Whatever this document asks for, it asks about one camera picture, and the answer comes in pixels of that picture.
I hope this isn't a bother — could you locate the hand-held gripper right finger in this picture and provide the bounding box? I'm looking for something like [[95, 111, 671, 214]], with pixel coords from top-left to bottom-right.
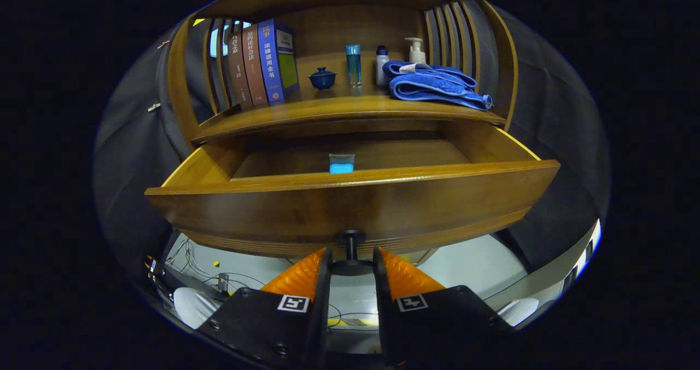
[[373, 247, 512, 366]]

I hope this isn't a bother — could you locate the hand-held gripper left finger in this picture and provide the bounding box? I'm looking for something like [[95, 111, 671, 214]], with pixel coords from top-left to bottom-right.
[[197, 247, 333, 368]]

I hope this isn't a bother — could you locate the black drawer knob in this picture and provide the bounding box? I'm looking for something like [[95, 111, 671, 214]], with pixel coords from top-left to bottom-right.
[[330, 230, 375, 277]]

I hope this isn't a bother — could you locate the wooden drawer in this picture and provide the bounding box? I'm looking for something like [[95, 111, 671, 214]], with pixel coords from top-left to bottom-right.
[[145, 120, 561, 260]]

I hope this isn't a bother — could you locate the blue squeeze tube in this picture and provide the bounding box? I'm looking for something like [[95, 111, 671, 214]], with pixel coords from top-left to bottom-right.
[[329, 153, 355, 174]]

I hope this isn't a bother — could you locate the wooden countertop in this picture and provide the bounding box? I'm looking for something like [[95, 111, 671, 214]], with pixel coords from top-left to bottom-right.
[[191, 50, 506, 144]]

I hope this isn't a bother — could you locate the wooden cabinet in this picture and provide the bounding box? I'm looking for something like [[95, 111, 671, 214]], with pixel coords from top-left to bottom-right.
[[167, 0, 519, 267]]

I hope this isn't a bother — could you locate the blue lidded teacup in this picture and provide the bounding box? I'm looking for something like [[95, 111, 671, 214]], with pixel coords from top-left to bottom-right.
[[308, 67, 337, 91]]

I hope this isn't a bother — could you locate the blue folded towel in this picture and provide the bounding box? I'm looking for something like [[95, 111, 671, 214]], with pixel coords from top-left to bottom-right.
[[382, 60, 494, 111]]

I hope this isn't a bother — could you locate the blue glass bottle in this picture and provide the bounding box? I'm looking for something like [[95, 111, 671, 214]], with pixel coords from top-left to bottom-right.
[[345, 44, 363, 89]]

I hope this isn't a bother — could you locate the white bottle blue cap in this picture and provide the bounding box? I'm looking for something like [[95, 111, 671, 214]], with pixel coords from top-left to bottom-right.
[[376, 45, 390, 87]]

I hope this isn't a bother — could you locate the reddish brown book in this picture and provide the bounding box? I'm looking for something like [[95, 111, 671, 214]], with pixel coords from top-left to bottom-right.
[[242, 22, 270, 107]]

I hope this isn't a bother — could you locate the blue book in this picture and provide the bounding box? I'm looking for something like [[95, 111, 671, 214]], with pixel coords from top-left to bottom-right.
[[258, 19, 300, 105]]

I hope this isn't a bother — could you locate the dark brown book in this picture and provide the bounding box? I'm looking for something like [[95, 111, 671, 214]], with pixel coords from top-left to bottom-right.
[[227, 27, 253, 109]]

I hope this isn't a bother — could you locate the white pump bottle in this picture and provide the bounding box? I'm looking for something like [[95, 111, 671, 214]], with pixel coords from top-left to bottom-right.
[[405, 37, 427, 65]]

